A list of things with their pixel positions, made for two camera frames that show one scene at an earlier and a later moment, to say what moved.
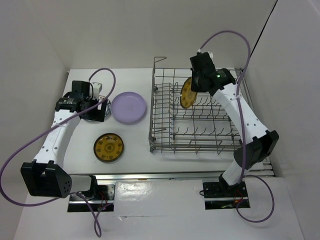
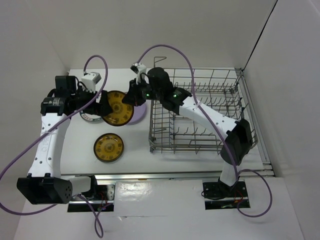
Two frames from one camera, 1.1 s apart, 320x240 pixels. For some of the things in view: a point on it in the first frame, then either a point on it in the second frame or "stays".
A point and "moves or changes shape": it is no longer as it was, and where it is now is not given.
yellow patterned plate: (108, 147) stays
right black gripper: (194, 87) to (133, 96)
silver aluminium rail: (205, 178) stays
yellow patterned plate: (187, 96) moves or changes shape
